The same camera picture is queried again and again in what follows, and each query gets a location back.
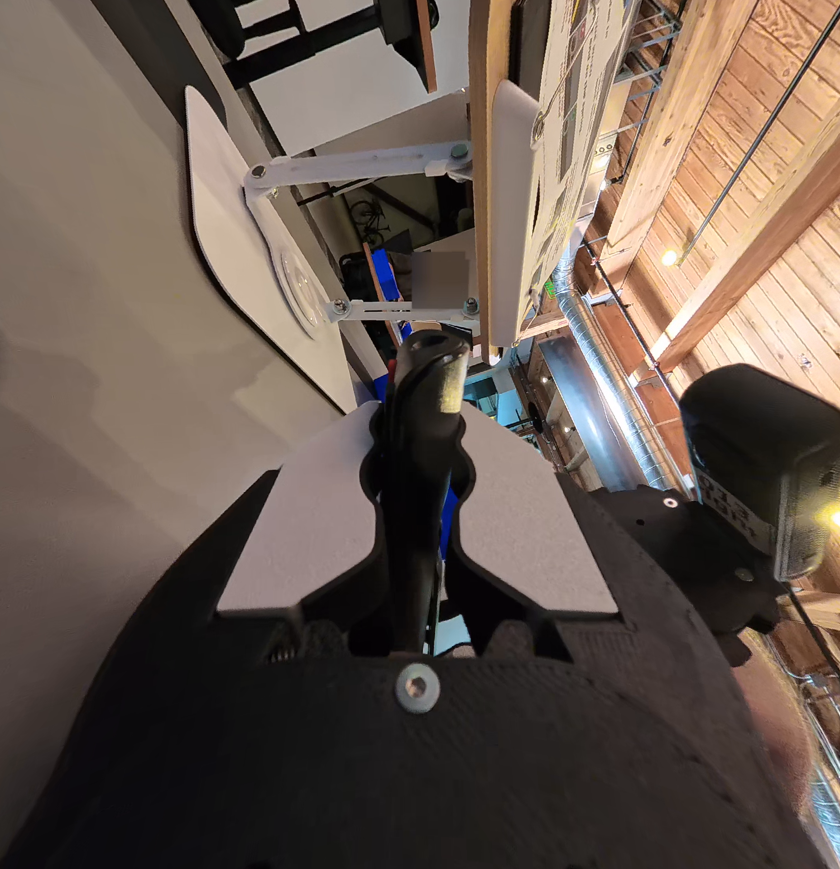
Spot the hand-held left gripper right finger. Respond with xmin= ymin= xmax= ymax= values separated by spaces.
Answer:
xmin=447 ymin=401 xmax=619 ymax=656

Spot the small blue storage bin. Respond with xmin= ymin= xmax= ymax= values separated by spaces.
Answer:
xmin=371 ymin=248 xmax=404 ymax=304

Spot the wooden table with black legs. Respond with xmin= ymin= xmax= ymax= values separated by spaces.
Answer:
xmin=223 ymin=0 xmax=439 ymax=94

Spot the metal wire cable tray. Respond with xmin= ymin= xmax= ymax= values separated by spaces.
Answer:
xmin=613 ymin=0 xmax=686 ymax=86

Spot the black bicycle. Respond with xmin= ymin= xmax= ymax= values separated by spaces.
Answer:
xmin=348 ymin=200 xmax=395 ymax=250

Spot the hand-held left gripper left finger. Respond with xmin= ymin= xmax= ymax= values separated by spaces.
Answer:
xmin=217 ymin=401 xmax=395 ymax=656

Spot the black cable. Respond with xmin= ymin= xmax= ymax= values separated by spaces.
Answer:
xmin=783 ymin=580 xmax=840 ymax=676

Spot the black remote control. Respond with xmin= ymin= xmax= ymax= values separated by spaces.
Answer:
xmin=380 ymin=330 xmax=472 ymax=656

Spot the black office chair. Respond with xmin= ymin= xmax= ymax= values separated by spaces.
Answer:
xmin=187 ymin=0 xmax=247 ymax=63

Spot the white metal document stand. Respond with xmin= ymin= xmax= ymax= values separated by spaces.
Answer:
xmin=184 ymin=79 xmax=546 ymax=414

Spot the printed instruction sheet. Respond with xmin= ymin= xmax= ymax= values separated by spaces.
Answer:
xmin=525 ymin=0 xmax=643 ymax=327

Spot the blue plastic bin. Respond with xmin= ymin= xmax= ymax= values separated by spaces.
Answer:
xmin=352 ymin=367 xmax=460 ymax=564

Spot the wooden board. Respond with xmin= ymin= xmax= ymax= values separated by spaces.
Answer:
xmin=467 ymin=0 xmax=523 ymax=365

